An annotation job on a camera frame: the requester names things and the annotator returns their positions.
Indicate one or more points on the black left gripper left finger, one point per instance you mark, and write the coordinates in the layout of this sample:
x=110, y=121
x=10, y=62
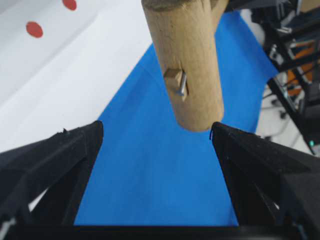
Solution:
x=44, y=182

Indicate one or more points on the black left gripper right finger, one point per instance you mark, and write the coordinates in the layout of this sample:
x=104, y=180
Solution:
x=267, y=181

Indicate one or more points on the blue table cloth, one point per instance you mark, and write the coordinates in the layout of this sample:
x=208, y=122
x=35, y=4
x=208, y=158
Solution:
x=149, y=170

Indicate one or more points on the red dot mark left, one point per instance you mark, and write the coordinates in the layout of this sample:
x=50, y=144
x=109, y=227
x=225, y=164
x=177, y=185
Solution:
x=34, y=29

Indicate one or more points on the white foam board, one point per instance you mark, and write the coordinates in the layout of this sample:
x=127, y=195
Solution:
x=66, y=78

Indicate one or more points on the red dot mark middle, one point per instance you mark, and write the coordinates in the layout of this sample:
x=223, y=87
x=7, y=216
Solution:
x=70, y=4

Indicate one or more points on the red dot mark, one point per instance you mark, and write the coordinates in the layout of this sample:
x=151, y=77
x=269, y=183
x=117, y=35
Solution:
x=34, y=29
x=70, y=4

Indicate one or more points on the wooden mallet hammer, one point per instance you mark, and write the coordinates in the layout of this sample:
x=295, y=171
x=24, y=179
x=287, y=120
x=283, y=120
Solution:
x=183, y=35

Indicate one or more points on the black equipment rack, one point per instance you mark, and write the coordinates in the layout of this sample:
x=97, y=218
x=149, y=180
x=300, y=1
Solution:
x=292, y=43

